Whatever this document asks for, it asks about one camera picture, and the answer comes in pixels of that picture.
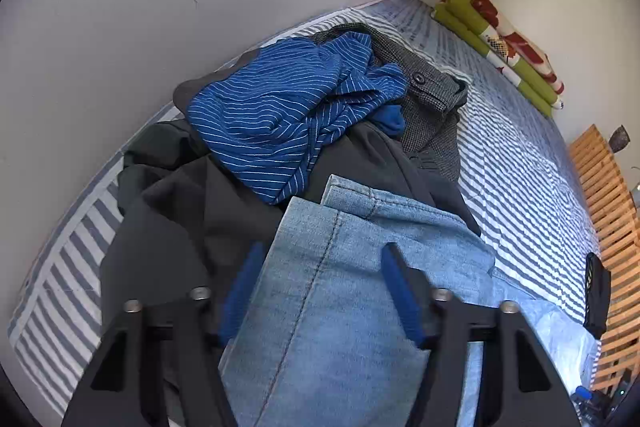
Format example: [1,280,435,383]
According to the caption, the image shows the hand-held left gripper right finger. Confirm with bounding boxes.
[381,242,581,427]

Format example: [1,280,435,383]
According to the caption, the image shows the dark grey garment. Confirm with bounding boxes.
[100,119,483,413]

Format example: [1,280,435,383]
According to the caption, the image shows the wooden slatted bed frame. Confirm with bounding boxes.
[567,124,640,408]

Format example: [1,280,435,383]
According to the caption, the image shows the blue pinstriped shirt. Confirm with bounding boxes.
[186,32,410,206]

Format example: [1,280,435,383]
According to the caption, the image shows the green floral folded quilt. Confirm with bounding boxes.
[432,0,563,118]

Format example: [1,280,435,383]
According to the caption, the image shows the blue white striped bedspread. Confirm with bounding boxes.
[7,0,608,418]

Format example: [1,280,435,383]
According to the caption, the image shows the red floral folded blanket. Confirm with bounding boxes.
[467,0,566,96]

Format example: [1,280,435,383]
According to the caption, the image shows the grey tweed jacket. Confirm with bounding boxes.
[172,23,473,182]

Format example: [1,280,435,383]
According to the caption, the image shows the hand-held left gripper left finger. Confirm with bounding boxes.
[60,241,266,427]

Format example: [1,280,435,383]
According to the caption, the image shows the dark speckled vase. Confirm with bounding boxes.
[609,124,630,152]

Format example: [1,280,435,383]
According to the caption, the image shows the light blue jeans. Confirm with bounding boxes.
[217,174,601,427]

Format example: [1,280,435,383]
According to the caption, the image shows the black folded pants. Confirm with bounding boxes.
[582,252,612,340]

